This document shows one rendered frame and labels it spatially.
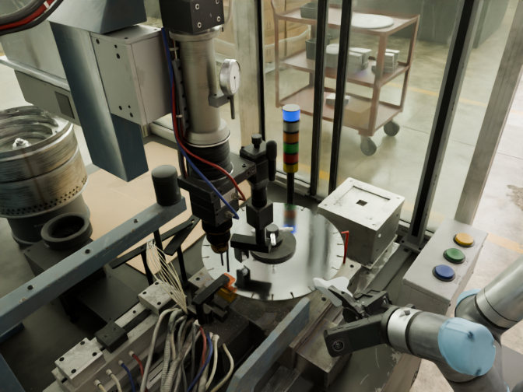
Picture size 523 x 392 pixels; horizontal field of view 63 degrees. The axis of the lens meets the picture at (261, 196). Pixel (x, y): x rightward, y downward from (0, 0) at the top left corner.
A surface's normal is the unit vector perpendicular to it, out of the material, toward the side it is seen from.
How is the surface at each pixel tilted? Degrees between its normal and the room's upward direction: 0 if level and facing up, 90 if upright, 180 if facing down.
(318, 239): 0
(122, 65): 90
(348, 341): 64
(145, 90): 90
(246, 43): 90
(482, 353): 58
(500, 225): 0
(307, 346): 0
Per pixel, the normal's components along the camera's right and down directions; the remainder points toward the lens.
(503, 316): -0.45, 0.51
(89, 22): -0.55, -0.01
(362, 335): 0.00, 0.17
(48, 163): 0.76, 0.36
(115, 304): -0.03, -0.81
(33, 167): 0.58, 0.46
